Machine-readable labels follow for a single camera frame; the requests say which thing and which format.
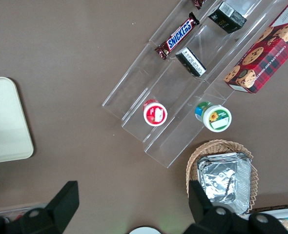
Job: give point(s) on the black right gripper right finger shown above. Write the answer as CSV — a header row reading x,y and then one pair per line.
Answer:
x,y
202,212

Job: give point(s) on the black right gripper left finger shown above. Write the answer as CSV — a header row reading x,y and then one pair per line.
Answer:
x,y
61,207

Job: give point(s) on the silver foil tray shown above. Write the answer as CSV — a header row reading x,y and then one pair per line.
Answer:
x,y
219,180

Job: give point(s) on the woven wicker basket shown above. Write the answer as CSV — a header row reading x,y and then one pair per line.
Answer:
x,y
216,146

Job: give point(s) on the cream plastic tray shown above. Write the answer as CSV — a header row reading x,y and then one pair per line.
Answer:
x,y
5,122

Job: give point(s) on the clear plastic container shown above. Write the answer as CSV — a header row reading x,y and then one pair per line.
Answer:
x,y
12,210

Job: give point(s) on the white round object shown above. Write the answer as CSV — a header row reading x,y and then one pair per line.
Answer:
x,y
145,231

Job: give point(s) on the white bin with snack packets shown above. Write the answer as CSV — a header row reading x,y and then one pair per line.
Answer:
x,y
285,214

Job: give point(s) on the green sunflower lidded cup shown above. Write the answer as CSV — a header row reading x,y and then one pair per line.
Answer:
x,y
217,119

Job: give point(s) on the red lidded yogurt cup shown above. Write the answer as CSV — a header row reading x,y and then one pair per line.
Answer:
x,y
155,114

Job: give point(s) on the clear acrylic tiered shelf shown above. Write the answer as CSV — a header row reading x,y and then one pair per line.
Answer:
x,y
163,97

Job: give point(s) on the black box with white label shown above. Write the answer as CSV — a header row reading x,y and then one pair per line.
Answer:
x,y
191,62

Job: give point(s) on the red tartan cookie box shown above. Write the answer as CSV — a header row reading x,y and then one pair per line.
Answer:
x,y
263,56

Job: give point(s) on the Snickers chocolate bar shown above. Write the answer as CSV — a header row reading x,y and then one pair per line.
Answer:
x,y
179,36

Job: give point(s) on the black box with gold print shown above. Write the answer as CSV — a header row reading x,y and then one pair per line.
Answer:
x,y
228,18

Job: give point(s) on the dark red wrapped candy bar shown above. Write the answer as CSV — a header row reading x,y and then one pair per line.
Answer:
x,y
198,3

